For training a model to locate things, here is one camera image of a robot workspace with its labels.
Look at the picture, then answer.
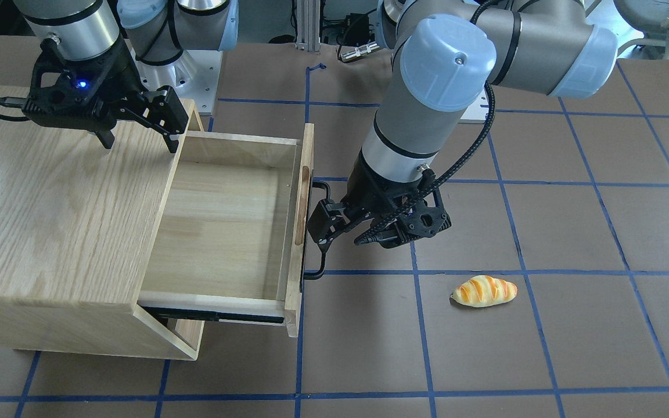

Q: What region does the wooden drawer cabinet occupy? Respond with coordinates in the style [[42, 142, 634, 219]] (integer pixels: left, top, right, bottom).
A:
[[0, 87, 203, 361]]

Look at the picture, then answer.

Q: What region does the wooden drawer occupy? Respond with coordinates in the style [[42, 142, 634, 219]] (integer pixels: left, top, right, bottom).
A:
[[138, 124, 314, 338]]

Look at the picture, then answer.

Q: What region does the black drawer handle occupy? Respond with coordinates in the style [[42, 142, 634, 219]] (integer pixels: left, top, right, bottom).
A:
[[302, 181, 333, 280]]

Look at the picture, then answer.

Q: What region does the aluminium frame post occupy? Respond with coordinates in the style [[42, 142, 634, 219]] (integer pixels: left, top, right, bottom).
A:
[[294, 0, 322, 55]]

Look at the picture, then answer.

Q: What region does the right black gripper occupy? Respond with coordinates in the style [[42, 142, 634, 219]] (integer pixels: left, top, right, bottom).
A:
[[22, 35, 189, 154]]

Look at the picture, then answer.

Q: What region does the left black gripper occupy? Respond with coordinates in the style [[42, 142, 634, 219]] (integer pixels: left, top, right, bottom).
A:
[[327, 154, 452, 247]]

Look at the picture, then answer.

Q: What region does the toy bread loaf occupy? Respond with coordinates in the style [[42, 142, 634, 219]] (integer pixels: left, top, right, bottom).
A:
[[449, 275, 518, 308]]

